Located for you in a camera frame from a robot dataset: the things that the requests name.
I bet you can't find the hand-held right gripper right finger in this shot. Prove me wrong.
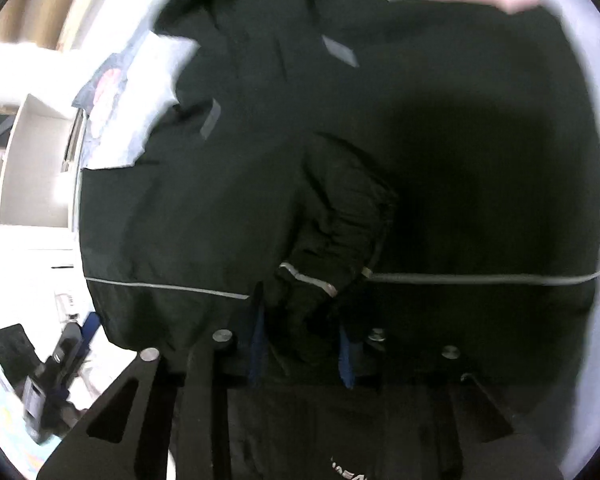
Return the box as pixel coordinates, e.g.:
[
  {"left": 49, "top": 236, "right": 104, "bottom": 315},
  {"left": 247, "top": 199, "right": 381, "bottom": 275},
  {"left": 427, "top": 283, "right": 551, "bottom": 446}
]
[{"left": 337, "top": 322, "right": 566, "bottom": 480}]

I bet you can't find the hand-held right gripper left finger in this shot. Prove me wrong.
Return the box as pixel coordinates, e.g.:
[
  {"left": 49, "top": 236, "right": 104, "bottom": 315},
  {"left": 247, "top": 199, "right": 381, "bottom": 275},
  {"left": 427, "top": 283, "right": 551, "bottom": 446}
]
[{"left": 36, "top": 280, "right": 268, "bottom": 480}]

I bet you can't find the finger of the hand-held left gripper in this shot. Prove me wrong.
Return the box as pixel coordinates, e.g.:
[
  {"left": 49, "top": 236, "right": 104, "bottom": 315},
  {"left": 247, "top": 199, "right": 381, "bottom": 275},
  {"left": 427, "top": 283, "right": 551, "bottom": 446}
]
[{"left": 77, "top": 312, "right": 103, "bottom": 361}]

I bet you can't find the black jacket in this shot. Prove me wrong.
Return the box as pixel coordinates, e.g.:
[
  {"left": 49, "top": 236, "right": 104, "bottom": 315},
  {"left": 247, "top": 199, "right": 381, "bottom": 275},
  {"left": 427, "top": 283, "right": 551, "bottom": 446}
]
[{"left": 77, "top": 0, "right": 600, "bottom": 480}]

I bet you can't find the dark flat object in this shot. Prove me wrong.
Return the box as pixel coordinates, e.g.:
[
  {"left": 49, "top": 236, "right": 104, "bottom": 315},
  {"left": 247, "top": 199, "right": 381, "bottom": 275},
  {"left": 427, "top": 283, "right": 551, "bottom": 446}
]
[{"left": 0, "top": 324, "right": 37, "bottom": 396}]

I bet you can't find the white bookshelf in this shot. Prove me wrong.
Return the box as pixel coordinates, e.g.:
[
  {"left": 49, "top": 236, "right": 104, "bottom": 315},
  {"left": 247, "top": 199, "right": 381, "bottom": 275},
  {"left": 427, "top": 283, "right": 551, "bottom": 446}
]
[{"left": 0, "top": 40, "right": 88, "bottom": 251}]

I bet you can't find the grey floral blanket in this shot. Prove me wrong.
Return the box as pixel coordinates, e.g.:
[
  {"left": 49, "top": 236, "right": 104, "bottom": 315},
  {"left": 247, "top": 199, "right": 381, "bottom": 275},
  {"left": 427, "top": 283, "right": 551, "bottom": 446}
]
[{"left": 72, "top": 30, "right": 201, "bottom": 171}]

